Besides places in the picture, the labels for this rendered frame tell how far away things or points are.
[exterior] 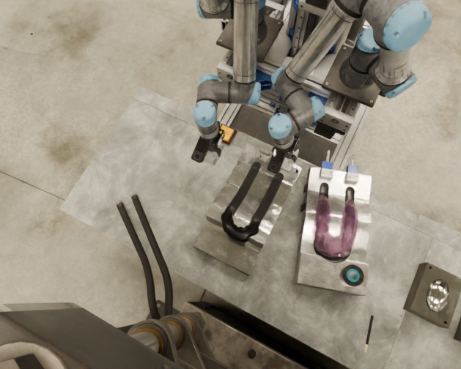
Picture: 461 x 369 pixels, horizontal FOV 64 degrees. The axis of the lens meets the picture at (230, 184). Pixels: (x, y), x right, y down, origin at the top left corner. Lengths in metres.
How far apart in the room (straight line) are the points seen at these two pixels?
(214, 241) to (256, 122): 1.10
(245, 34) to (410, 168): 1.82
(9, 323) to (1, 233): 2.48
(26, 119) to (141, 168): 1.53
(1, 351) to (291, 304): 1.28
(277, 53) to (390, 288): 1.12
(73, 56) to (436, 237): 2.73
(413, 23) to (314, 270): 0.91
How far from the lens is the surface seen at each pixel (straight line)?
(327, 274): 1.50
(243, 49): 1.23
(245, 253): 1.53
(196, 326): 1.35
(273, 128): 1.21
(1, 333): 0.44
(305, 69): 1.25
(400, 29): 1.05
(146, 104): 1.88
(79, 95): 3.04
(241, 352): 1.60
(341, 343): 1.63
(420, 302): 1.65
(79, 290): 2.60
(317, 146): 2.40
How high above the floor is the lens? 2.38
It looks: 73 degrees down
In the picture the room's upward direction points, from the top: 8 degrees counter-clockwise
